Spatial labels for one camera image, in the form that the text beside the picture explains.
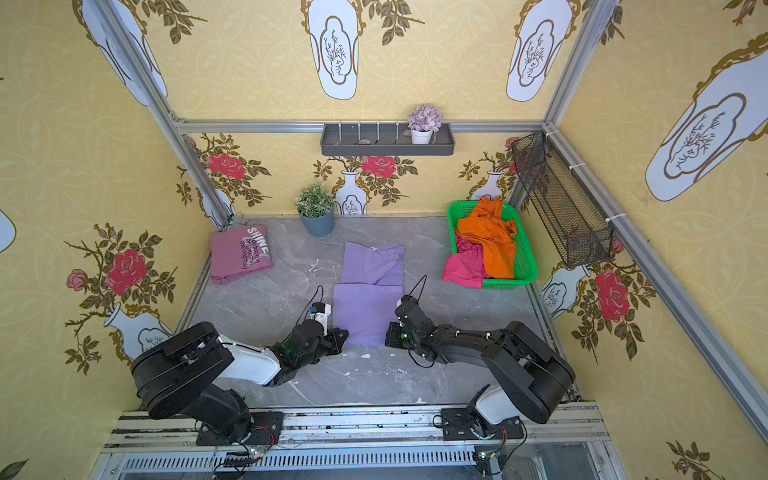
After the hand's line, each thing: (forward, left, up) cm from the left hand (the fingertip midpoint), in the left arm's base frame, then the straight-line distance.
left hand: (353, 334), depth 89 cm
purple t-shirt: (+16, -5, +2) cm, 17 cm away
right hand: (-2, -9, 0) cm, 10 cm away
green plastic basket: (+20, -56, +7) cm, 60 cm away
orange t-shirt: (+33, -50, +7) cm, 60 cm away
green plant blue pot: (+42, +14, +13) cm, 46 cm away
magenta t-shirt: (+17, -35, +10) cm, 40 cm away
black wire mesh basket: (+18, -65, +23) cm, 71 cm away
